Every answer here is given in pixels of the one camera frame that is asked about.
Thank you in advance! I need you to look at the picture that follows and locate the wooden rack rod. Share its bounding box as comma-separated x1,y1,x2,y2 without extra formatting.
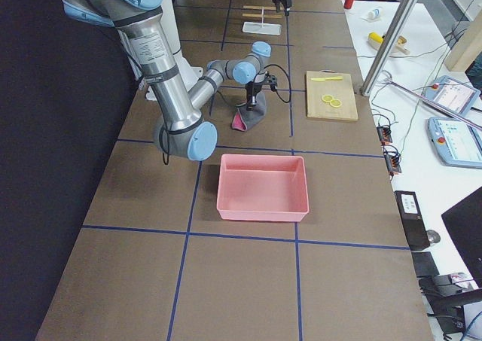
242,13,283,19
243,5,276,11

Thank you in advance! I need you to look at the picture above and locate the white blue tube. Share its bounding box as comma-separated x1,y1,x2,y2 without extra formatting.
361,7,383,22

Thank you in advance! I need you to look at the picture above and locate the lemon slice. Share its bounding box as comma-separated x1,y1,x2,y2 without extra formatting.
330,99,342,108
322,94,334,103

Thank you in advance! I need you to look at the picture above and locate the aluminium frame post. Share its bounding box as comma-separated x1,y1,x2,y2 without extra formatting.
360,0,418,97

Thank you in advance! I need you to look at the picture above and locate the orange connector block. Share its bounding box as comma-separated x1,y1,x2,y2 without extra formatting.
376,124,392,145
383,145,401,177

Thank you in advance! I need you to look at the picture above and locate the pink plastic bin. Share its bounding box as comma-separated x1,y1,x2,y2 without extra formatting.
216,154,310,222

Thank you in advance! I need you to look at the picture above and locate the wooden board upright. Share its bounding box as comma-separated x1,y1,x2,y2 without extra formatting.
444,11,482,72

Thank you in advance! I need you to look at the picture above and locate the yellow plastic knife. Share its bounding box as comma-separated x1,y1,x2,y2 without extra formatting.
310,76,343,82

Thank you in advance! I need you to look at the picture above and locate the wooden rack rod outer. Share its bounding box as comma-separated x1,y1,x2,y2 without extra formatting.
243,5,276,11

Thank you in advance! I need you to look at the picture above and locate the lemon slice near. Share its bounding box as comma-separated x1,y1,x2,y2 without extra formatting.
330,99,342,108

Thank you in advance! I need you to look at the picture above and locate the orange connector block near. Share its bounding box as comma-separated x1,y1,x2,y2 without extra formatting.
383,145,401,177

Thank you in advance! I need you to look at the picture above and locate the orange connector block far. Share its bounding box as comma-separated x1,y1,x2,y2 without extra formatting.
376,124,392,145

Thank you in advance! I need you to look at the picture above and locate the lemon slice far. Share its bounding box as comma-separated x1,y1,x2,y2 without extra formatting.
322,94,334,103

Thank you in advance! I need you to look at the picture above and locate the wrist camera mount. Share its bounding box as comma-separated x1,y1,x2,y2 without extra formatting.
262,73,278,92

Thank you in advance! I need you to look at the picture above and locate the far teach pendant tablet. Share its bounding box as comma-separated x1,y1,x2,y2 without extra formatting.
423,75,480,116

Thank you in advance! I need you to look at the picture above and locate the white rack tray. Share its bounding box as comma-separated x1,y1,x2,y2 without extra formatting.
242,21,282,36

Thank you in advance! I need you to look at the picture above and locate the reacher grabber stick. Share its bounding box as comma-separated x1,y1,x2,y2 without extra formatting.
383,73,481,130

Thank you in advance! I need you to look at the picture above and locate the wooden rack rod inner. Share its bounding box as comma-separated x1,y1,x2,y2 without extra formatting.
242,13,283,19

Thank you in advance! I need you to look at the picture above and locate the beige dustpan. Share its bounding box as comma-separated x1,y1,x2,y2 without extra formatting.
390,35,410,55

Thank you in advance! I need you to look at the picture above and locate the near teach pendant tablet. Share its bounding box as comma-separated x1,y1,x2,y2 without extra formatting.
427,117,481,169

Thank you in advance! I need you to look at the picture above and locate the black monitor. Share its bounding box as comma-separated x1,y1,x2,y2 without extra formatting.
441,188,482,287

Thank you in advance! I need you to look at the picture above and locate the grey pink towel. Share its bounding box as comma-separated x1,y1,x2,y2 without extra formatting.
230,93,267,132

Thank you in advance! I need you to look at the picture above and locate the bamboo cutting board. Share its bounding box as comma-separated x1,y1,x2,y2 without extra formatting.
306,71,358,121

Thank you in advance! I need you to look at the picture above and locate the teach pendant tablet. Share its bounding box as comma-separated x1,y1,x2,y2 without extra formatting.
427,117,481,169
423,75,480,116

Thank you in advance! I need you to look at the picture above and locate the black box with label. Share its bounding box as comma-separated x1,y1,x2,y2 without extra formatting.
394,190,430,251

